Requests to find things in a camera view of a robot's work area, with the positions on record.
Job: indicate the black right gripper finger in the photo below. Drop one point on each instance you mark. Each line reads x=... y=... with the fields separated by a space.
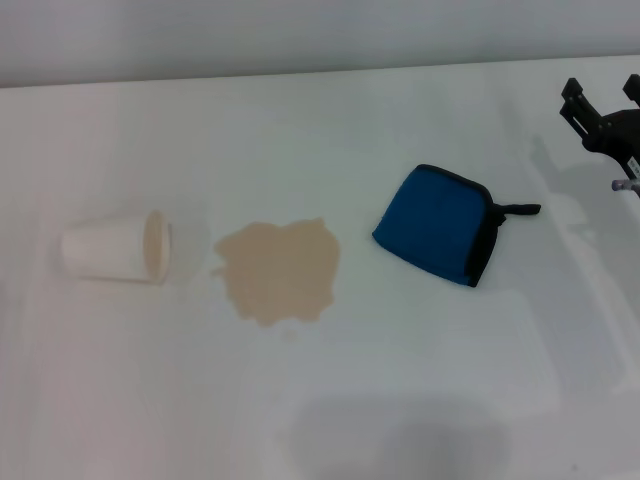
x=577 y=107
x=634 y=92

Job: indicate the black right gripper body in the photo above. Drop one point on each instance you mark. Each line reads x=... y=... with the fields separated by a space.
x=620 y=132

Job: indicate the blue rag with black trim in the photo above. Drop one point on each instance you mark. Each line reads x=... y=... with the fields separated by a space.
x=430 y=225

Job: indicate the white paper cup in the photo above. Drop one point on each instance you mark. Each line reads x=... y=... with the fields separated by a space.
x=107 y=252

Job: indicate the brown liquid stain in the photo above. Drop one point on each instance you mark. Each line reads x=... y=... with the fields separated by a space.
x=282 y=270

